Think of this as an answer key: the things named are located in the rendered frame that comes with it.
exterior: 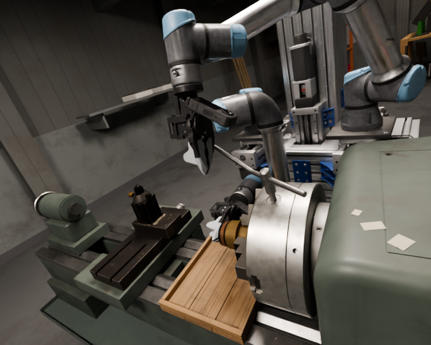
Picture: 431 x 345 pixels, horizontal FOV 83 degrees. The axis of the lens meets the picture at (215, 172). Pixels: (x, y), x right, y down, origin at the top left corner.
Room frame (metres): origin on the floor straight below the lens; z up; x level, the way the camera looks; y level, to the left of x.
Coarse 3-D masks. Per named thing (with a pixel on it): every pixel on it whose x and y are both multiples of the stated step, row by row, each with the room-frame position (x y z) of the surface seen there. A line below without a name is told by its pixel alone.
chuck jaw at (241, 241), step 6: (240, 240) 0.53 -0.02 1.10; (234, 246) 0.52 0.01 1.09; (240, 246) 0.50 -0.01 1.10; (240, 252) 0.48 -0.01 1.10; (240, 258) 0.46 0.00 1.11; (240, 264) 0.44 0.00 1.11; (240, 270) 0.43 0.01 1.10; (240, 276) 0.43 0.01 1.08; (246, 276) 0.42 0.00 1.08; (252, 276) 0.40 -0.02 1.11; (252, 282) 0.40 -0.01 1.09; (258, 282) 0.39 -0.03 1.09; (258, 288) 0.39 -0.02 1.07
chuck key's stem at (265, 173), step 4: (264, 168) 0.47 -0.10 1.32; (268, 168) 0.46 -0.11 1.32; (260, 172) 0.46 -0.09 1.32; (264, 172) 0.45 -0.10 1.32; (268, 172) 0.45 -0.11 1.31; (264, 176) 0.45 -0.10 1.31; (268, 176) 0.45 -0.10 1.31; (264, 180) 0.46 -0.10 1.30; (264, 184) 0.46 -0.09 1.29; (268, 184) 0.46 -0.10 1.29; (272, 184) 0.46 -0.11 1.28; (268, 188) 0.46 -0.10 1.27; (272, 188) 0.46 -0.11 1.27; (268, 192) 0.46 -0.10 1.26; (272, 192) 0.46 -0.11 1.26; (272, 196) 0.47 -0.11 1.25; (272, 200) 0.47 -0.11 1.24; (276, 200) 0.47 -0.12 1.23
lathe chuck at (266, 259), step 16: (288, 192) 0.48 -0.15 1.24; (256, 208) 0.47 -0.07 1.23; (272, 208) 0.45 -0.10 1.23; (288, 208) 0.43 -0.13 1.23; (256, 224) 0.44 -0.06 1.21; (272, 224) 0.42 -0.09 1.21; (288, 224) 0.40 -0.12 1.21; (256, 240) 0.42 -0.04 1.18; (272, 240) 0.40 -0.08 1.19; (256, 256) 0.40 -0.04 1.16; (272, 256) 0.38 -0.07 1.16; (256, 272) 0.39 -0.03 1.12; (272, 272) 0.37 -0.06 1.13; (272, 288) 0.37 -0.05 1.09; (272, 304) 0.38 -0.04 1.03; (288, 304) 0.35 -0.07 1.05
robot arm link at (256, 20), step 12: (264, 0) 0.81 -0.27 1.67; (276, 0) 0.81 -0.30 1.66; (288, 0) 0.82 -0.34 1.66; (300, 0) 0.82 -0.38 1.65; (240, 12) 0.80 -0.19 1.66; (252, 12) 0.79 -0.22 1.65; (264, 12) 0.79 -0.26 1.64; (276, 12) 0.81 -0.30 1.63; (288, 12) 0.83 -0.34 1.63; (240, 24) 0.77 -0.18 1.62; (252, 24) 0.78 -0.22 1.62; (264, 24) 0.80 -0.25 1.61; (252, 36) 0.81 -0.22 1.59; (204, 60) 0.72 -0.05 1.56
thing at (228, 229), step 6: (222, 222) 0.61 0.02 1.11; (228, 222) 0.61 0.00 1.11; (234, 222) 0.59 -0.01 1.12; (240, 222) 0.58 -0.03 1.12; (222, 228) 0.59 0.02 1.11; (228, 228) 0.58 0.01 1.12; (234, 228) 0.57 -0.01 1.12; (240, 228) 0.57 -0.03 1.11; (246, 228) 0.56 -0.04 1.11; (222, 234) 0.58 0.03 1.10; (228, 234) 0.56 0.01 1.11; (234, 234) 0.55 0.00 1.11; (240, 234) 0.55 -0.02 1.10; (246, 234) 0.54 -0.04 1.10; (222, 240) 0.57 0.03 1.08; (228, 240) 0.56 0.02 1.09; (234, 240) 0.54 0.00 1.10; (228, 246) 0.56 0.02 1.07
